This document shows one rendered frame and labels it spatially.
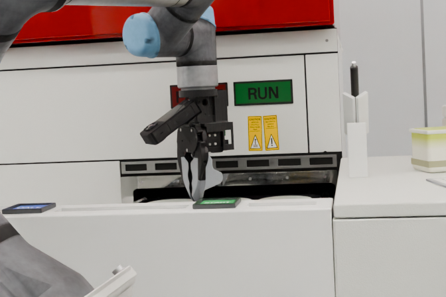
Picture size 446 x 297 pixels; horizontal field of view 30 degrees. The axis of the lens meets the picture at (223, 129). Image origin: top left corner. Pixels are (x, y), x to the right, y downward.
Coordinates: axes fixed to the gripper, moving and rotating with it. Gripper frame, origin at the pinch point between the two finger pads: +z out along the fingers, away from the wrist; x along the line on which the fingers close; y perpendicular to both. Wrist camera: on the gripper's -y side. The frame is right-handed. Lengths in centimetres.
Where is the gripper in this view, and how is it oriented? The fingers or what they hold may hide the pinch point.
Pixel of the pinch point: (193, 198)
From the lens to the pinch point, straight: 153.9
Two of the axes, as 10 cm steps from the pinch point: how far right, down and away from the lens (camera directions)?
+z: 0.5, 10.0, 0.5
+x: -5.3, -0.2, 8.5
